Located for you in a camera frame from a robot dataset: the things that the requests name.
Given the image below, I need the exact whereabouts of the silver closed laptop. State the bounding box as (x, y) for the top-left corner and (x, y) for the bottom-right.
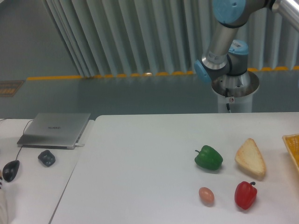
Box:
(17, 113), (90, 150)

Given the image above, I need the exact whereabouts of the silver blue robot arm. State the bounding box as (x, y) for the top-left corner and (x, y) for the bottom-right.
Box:
(194, 0), (299, 82)

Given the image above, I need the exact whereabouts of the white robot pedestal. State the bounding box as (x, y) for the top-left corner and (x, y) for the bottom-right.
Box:
(212, 71), (260, 113)

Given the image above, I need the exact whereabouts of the black mouse cable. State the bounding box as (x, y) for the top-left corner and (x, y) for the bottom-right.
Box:
(15, 119), (35, 161)

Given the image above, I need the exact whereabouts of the red bell pepper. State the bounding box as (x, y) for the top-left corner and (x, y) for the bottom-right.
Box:
(235, 181), (257, 210)

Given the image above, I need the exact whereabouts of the yellow wicker basket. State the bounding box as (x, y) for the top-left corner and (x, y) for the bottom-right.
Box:
(282, 134), (299, 171)

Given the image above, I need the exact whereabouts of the black plastic clip object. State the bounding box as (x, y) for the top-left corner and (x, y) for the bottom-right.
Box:
(38, 150), (56, 167)

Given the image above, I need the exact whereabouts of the brown egg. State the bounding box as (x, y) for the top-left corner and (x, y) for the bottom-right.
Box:
(199, 187), (214, 205)

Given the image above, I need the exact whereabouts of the black computer mouse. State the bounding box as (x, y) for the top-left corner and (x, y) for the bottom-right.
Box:
(2, 160), (20, 182)

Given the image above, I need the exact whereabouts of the toast bread slice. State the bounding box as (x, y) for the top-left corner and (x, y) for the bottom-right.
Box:
(235, 138), (266, 178)

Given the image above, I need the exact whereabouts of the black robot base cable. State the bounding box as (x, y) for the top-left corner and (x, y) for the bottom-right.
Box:
(225, 87), (232, 113)

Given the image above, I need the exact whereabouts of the white pleated curtain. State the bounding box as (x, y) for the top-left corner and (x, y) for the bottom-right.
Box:
(45, 0), (299, 77)

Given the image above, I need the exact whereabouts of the green bell pepper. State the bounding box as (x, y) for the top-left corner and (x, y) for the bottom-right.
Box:
(194, 145), (223, 171)

